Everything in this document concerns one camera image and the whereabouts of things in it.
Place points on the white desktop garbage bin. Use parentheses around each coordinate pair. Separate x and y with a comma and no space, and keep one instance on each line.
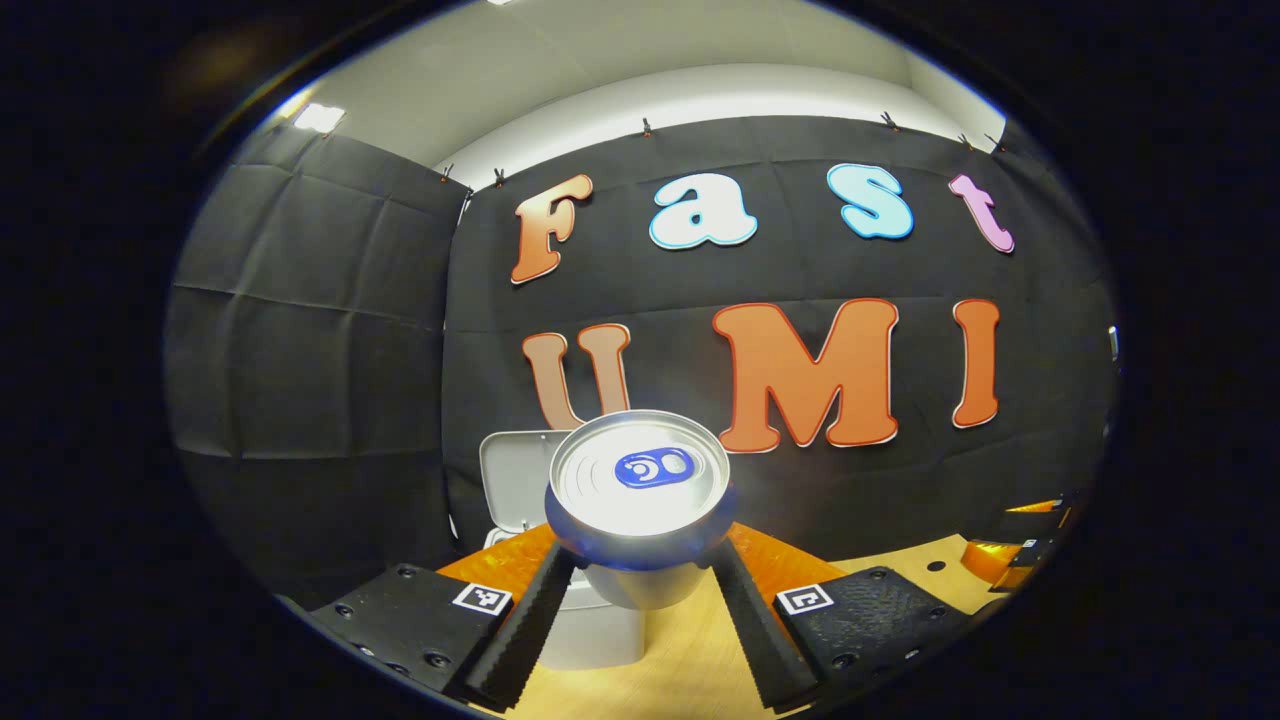
(515,480)

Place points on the black backdrop cloth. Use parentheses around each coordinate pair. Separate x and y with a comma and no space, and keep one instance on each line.
(330,350)

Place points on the row of cloth clips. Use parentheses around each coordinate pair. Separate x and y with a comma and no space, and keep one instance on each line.
(647,127)

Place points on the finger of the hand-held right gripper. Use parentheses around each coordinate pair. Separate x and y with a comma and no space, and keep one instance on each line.
(1045,518)
(1005,562)

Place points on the ceiling light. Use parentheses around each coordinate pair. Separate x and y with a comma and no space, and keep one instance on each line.
(318,118)

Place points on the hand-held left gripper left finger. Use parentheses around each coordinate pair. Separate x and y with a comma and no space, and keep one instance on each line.
(530,630)

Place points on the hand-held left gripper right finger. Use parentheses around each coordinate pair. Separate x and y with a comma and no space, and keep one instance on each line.
(760,630)

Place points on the blue pop can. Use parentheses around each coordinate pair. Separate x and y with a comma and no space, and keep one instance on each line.
(640,500)

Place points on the wooden desktop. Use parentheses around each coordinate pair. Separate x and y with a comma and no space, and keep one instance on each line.
(700,650)

